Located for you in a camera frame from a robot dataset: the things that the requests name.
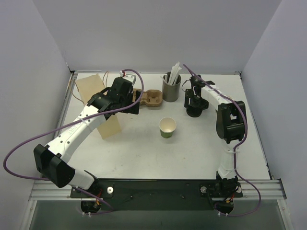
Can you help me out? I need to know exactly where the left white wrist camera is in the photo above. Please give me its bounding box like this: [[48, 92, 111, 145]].
[[119, 71, 136, 86]]

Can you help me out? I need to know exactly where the aluminium frame rail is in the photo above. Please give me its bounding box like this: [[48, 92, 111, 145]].
[[29, 180, 286, 201]]

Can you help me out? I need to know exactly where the black plastic cup lid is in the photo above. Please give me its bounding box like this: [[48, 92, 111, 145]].
[[186, 107, 202, 118]]

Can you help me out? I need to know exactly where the grey straw holder cup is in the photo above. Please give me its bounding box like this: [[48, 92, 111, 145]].
[[162, 72, 181, 102]]

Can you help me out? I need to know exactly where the brown cardboard cup carrier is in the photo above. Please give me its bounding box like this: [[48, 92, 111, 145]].
[[140, 90, 163, 107]]

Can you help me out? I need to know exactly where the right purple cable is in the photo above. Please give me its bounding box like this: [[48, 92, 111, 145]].
[[182, 63, 261, 218]]

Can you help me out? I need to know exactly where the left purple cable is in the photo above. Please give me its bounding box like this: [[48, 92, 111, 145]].
[[3, 69, 146, 180]]

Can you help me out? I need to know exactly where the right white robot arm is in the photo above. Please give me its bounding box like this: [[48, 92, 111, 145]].
[[184, 75, 247, 185]]

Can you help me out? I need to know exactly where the green paper coffee cup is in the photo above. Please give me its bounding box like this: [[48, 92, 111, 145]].
[[159, 117, 177, 138]]

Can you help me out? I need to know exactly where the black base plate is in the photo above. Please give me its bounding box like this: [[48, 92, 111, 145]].
[[70, 178, 243, 211]]

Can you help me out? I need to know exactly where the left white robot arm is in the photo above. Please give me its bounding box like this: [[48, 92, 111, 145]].
[[34, 75, 140, 197]]

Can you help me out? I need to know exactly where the white wrapped straw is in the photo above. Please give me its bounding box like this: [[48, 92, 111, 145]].
[[168, 62, 181, 85]]

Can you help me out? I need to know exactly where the brown paper bag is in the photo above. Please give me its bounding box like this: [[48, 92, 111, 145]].
[[76, 74, 121, 139]]

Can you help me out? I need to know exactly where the purple cable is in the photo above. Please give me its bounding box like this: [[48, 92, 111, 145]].
[[3, 69, 146, 180], [182, 63, 261, 218]]

